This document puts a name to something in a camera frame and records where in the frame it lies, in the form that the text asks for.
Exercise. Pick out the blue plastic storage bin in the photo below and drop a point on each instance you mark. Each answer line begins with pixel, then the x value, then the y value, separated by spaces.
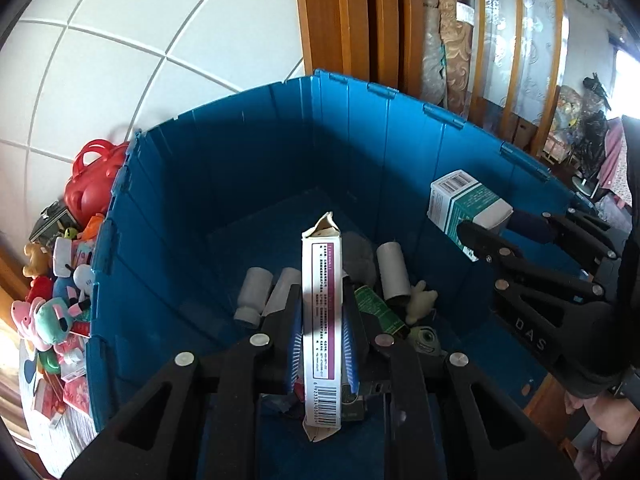
pixel 280 160

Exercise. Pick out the cardboard box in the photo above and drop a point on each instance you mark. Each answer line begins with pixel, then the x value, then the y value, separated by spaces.
pixel 522 132

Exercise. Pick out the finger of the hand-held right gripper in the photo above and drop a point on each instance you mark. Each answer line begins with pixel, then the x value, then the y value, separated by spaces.
pixel 530 227
pixel 505 260

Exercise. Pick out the white and pink toy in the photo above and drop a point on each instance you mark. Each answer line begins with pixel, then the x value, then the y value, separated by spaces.
pixel 67 255

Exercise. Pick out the pink cloth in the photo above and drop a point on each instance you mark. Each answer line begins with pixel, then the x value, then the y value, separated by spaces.
pixel 617 160

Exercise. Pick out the white plastic bottle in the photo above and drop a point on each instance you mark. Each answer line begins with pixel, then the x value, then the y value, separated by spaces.
pixel 252 292
pixel 282 290

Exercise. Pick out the white plush toy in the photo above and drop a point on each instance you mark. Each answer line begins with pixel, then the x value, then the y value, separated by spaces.
pixel 84 280

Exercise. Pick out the rolled patterned carpet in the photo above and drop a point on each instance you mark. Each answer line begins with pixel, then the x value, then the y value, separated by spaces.
pixel 450 35

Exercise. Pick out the orange plush toy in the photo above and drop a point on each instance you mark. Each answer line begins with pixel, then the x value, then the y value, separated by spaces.
pixel 92 227

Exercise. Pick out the cream plush toy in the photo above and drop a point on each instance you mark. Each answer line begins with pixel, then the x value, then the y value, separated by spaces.
pixel 420 302

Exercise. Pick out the green and white box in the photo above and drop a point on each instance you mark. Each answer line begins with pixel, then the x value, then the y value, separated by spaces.
pixel 465 200

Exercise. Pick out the pink plush toy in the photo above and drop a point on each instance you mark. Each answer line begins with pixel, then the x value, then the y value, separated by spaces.
pixel 26 317

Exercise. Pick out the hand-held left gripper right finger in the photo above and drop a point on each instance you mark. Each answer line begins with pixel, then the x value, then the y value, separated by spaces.
pixel 351 355

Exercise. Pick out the red plastic handbag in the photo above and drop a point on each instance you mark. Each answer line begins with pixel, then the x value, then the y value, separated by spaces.
pixel 92 185

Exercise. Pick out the patterned glass door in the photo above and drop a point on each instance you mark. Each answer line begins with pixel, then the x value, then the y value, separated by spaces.
pixel 530 25

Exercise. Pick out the grey plush toy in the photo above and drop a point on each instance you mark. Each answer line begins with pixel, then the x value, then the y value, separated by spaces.
pixel 359 260

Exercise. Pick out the green one-eyed plush toy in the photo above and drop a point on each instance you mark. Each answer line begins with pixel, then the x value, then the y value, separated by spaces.
pixel 425 340

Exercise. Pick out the dark tin box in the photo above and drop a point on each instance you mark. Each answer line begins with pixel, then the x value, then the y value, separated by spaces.
pixel 50 222

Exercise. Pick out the cardboard tube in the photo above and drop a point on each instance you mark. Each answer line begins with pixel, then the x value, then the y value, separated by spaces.
pixel 392 270

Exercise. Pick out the tall white box purple print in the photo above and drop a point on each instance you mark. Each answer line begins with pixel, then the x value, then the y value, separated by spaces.
pixel 322 310

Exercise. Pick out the brown plush toy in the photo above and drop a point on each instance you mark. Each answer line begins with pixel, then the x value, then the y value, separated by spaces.
pixel 37 260

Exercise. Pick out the wooden door frame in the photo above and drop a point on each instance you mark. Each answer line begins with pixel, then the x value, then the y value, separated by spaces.
pixel 350 15

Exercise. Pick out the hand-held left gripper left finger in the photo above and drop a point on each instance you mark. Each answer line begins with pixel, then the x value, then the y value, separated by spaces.
pixel 295 350

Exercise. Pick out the dark green box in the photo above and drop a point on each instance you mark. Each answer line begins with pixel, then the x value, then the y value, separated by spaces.
pixel 380 310

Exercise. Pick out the person's right hand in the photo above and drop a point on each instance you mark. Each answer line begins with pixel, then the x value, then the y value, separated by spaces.
pixel 610 420

